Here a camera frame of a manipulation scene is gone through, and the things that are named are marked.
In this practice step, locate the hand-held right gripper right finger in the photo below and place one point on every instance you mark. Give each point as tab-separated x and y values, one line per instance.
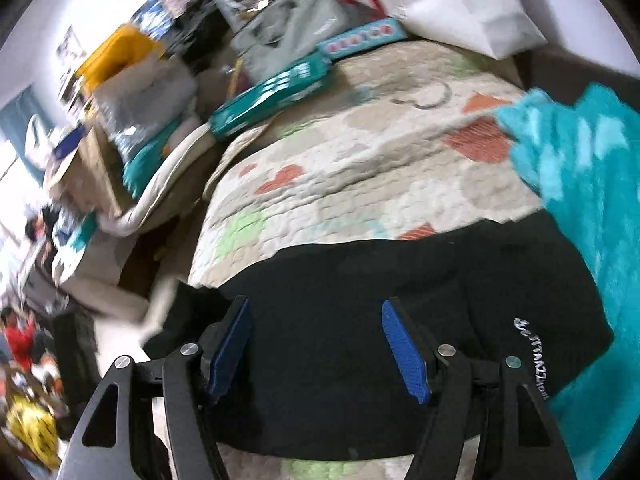
404	355

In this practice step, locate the cream pet bed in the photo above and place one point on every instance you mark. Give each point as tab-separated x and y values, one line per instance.
165	180

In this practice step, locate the cardboard box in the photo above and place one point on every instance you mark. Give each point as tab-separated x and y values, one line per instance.
95	175

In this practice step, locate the yellow container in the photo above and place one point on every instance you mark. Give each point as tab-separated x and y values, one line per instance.
117	55

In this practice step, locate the heart-patterned quilted bedspread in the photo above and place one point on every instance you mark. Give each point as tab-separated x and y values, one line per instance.
360	160

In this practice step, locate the teal box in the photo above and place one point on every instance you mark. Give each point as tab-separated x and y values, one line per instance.
267	95

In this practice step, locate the black pants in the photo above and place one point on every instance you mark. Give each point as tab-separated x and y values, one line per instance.
340	320

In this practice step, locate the light blue box with dots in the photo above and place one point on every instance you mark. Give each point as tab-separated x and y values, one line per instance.
362	37

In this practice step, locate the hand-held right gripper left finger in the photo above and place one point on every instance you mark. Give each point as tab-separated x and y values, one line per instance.
231	347

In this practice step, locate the white paper bag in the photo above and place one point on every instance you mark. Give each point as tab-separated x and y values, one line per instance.
450	0

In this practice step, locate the turquoise fleece blanket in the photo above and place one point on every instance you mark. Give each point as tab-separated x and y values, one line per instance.
585	200

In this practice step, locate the grey bag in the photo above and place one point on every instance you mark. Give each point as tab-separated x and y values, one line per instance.
290	30

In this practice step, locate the clear plastic bag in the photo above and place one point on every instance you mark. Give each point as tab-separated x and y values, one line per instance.
145	95

